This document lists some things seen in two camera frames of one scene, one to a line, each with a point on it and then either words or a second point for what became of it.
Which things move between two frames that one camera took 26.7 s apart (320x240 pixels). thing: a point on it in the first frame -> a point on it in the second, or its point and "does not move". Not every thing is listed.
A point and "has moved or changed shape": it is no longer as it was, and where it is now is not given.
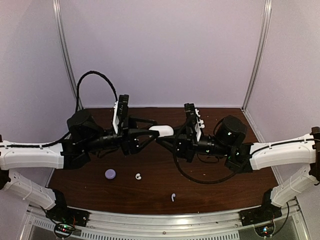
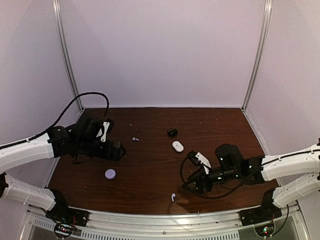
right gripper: [186, 148] -> [199, 180]
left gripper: [129, 141] -> [115, 155]
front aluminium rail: [216, 227] does not move
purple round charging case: [110, 174] does not move
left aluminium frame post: [64, 48] does not move
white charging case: [163, 130] has moved or changed shape
